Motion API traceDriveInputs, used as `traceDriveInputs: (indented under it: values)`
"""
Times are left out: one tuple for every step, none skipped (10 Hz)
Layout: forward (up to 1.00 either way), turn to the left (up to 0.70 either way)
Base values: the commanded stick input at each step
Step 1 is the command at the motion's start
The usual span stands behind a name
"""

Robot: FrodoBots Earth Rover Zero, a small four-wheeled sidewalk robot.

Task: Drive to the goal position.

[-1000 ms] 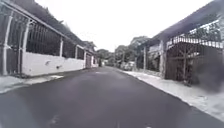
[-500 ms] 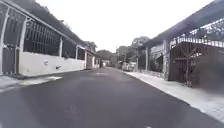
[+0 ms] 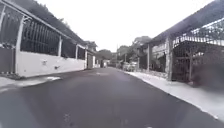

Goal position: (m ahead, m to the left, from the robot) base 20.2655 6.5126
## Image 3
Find dark grey asphalt road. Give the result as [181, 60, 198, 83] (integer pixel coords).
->
[0, 67, 224, 128]

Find group of trees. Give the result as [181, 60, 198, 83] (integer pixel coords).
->
[95, 35, 152, 68]

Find vehicle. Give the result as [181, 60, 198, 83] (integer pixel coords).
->
[122, 61, 139, 72]

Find house with dark gate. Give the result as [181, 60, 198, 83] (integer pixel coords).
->
[145, 0, 224, 88]

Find white wall with dark railing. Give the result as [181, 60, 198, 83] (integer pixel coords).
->
[0, 0, 88, 78]

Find pale concrete pavement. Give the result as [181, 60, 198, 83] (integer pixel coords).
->
[0, 75, 62, 93]
[125, 70, 224, 122]

